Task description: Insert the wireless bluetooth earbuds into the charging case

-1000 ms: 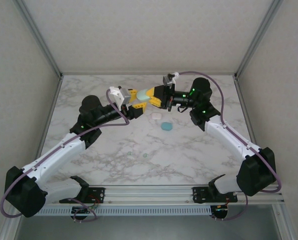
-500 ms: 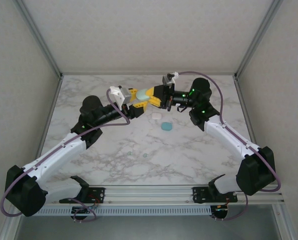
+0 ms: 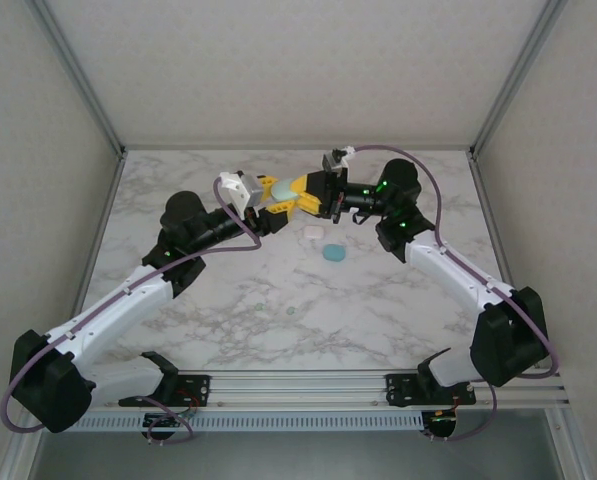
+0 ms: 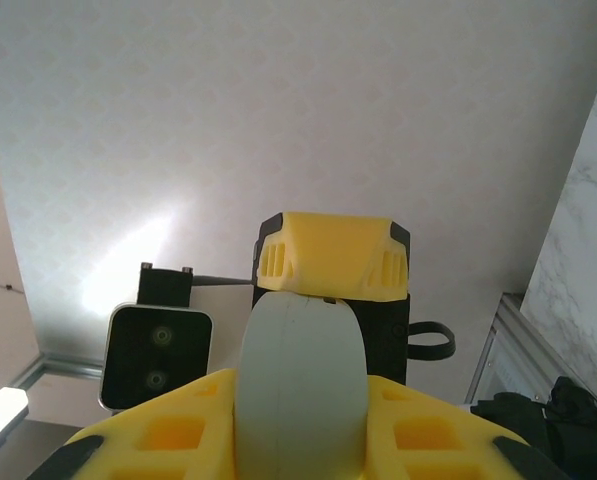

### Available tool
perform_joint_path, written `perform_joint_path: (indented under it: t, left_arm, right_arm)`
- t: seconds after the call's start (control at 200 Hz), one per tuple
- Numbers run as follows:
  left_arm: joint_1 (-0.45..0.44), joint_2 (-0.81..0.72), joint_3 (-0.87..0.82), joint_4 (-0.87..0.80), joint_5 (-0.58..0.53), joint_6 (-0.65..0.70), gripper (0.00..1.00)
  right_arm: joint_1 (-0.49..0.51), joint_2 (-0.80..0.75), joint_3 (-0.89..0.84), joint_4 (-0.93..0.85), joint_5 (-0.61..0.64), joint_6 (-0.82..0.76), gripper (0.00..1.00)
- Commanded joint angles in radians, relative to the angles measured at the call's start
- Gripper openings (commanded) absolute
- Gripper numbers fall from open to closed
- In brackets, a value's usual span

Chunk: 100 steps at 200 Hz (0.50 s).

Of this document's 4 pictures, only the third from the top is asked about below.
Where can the green earbud charging case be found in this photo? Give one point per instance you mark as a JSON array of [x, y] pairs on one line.
[[283, 191]]

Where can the white earbud charging case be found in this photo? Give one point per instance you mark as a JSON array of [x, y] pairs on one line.
[[314, 232]]

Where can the blue earbud charging case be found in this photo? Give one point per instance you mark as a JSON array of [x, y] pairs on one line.
[[334, 252]]

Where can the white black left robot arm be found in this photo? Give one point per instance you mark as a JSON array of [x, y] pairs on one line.
[[113, 312]]

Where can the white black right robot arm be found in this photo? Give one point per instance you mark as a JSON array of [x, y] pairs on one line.
[[443, 272]]

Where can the black left controller board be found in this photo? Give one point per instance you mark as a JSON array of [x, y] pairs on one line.
[[163, 424]]

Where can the black controller board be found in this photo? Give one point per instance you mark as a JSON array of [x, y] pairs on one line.
[[445, 427], [163, 424]]

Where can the black right controller board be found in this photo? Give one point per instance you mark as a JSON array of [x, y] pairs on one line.
[[445, 427]]

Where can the aluminium frame crossbar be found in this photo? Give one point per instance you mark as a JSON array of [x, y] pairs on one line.
[[298, 147]]

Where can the aluminium table side rail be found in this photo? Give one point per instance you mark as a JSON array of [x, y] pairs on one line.
[[105, 210], [499, 250]]

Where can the aluminium frame post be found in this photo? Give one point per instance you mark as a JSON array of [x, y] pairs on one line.
[[80, 75], [515, 75]]

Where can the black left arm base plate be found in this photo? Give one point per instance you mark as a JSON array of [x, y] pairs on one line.
[[193, 382]]

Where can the aluminium mounting rail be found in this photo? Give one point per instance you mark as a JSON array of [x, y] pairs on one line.
[[298, 387]]

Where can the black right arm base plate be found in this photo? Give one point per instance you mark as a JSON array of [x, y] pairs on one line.
[[400, 387]]

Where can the aluminium frame leg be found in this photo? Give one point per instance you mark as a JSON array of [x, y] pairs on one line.
[[573, 455], [20, 452]]

